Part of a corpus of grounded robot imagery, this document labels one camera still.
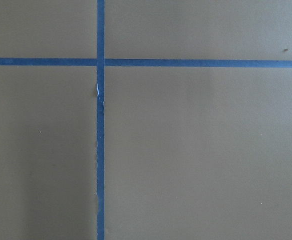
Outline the blue tape strip crosswise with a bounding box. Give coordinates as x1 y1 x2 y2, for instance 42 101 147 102
0 57 292 69

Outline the blue tape strip lengthwise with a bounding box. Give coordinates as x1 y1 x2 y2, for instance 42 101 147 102
96 0 105 240

